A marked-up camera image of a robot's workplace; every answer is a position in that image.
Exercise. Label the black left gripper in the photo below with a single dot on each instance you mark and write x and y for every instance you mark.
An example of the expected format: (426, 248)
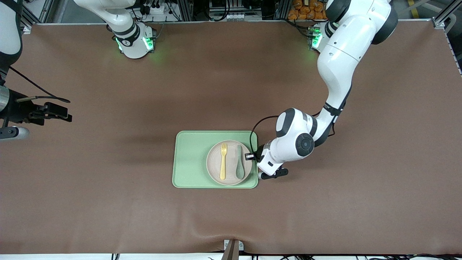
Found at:
(257, 155)

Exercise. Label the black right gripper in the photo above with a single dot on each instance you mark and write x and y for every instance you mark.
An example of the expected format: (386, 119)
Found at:
(17, 109)

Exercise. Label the round beige plate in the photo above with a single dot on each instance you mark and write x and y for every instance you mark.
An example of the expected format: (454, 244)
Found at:
(231, 162)

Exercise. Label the yellow plastic fork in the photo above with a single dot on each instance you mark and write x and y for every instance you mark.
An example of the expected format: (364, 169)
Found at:
(223, 166)

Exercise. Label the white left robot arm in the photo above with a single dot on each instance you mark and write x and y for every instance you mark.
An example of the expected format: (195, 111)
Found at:
(343, 61)

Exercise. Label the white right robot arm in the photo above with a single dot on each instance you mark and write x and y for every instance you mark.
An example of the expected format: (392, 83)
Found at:
(133, 43)

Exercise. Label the green plastic spoon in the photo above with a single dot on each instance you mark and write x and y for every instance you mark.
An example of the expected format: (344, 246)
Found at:
(240, 173)

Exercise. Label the green rectangular tray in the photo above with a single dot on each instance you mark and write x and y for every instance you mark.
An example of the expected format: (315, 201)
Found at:
(191, 159)

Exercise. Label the brown table mat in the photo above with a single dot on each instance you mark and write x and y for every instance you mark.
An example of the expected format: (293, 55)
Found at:
(108, 202)

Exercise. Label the white power strip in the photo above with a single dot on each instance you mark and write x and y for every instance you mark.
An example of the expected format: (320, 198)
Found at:
(157, 9)

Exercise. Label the orange snack packets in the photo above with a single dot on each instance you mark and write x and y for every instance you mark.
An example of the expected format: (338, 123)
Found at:
(306, 9)

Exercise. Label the aluminium corner bracket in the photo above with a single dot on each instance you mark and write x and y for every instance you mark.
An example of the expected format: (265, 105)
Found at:
(27, 29)
(438, 22)

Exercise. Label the metal table edge bracket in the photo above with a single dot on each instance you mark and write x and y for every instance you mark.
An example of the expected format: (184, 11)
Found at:
(241, 246)

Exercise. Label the brown post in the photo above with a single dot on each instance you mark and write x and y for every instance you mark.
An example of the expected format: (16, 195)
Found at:
(231, 252)

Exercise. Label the aluminium frame post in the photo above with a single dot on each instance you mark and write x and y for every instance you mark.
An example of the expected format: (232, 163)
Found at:
(187, 10)
(282, 9)

